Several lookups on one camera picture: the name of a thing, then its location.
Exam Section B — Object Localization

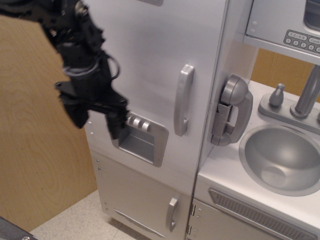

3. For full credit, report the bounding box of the white toy fridge door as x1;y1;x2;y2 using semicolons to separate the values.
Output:
85;0;228;196
90;150;191;240

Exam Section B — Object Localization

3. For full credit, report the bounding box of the silver toy phone handset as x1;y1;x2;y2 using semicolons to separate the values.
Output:
211;75;254;147

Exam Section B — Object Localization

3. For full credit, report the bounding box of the silver ice dispenser panel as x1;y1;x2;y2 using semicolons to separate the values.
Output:
111;112;169;167

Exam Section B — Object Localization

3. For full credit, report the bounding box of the silver toy faucet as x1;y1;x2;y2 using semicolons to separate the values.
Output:
258;65;320;134

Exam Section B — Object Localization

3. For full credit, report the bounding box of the white toy kitchen counter cabinet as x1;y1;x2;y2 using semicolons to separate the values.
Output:
185;80;320;240

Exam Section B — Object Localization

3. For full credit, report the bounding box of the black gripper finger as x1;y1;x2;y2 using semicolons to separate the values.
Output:
105;111;128;140
61;98;89;129

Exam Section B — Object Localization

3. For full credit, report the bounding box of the silver oven vent panel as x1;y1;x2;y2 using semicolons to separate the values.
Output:
208;188;319;240

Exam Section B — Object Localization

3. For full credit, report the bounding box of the white toy microwave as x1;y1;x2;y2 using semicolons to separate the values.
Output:
243;0;320;65

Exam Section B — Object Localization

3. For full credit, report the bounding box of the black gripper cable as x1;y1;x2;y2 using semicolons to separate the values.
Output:
99;52;122;80

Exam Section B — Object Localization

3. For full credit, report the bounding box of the black object bottom left corner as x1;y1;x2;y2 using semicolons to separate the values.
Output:
0;217;37;240

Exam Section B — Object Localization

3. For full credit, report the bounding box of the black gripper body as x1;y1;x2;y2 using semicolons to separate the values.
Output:
54;58;128;114

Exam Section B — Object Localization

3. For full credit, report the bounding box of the silver round sink basin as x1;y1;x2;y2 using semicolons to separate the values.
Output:
239;124;320;197

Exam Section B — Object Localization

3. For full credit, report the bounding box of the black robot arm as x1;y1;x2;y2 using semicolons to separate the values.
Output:
0;0;128;140

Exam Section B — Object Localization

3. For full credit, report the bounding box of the silver door handle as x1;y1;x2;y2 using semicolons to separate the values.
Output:
166;197;178;232
173;64;195;137

